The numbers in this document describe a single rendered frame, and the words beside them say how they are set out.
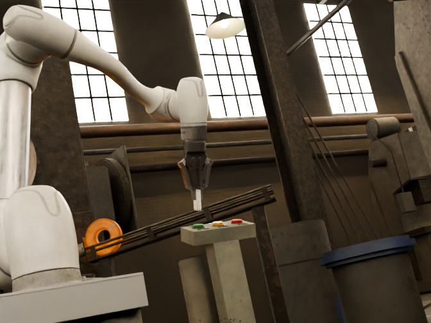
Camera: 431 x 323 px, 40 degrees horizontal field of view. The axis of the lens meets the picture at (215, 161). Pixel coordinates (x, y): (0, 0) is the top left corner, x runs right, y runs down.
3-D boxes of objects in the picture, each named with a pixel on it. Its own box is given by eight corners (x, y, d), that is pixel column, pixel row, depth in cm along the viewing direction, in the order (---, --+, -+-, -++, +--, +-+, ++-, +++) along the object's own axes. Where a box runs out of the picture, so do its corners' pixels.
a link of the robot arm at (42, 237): (29, 270, 128) (17, 174, 134) (-6, 289, 140) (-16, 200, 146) (94, 265, 139) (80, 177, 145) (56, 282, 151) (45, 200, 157)
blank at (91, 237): (105, 264, 245) (102, 263, 242) (80, 238, 249) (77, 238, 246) (130, 236, 246) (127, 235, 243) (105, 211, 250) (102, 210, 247)
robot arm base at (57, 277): (113, 284, 134) (109, 259, 136) (11, 301, 125) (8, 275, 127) (97, 297, 150) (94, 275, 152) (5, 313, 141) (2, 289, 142)
